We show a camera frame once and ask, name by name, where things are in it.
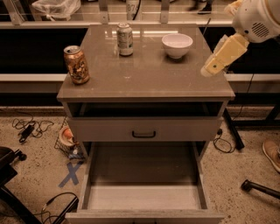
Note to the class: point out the open middle drawer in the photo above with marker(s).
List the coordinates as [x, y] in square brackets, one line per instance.
[143, 183]

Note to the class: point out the black wire basket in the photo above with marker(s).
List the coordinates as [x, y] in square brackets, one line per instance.
[66, 144]

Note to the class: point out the black power adapter with cable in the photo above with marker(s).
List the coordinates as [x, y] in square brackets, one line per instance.
[30, 127]

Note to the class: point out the grey drawer cabinet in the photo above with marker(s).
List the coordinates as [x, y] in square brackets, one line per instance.
[148, 84]

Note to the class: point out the black table leg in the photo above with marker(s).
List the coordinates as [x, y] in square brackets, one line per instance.
[230, 124]

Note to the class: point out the white ceramic bowl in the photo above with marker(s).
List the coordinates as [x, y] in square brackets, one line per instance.
[176, 45]

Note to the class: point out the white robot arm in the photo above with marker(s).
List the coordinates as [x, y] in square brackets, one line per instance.
[254, 21]

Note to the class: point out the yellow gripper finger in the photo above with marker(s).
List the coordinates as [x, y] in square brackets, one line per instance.
[234, 47]
[220, 43]

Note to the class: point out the brown shoe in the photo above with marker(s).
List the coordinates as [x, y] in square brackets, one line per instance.
[272, 151]

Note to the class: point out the clear plastic bag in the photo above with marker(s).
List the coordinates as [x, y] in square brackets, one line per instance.
[57, 9]

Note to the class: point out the orange patterned soda can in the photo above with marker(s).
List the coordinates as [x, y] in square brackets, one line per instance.
[76, 64]

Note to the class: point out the black chair leg with caster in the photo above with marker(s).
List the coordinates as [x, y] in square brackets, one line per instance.
[249, 185]

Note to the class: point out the blue tape cross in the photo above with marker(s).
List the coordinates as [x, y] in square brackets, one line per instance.
[71, 176]

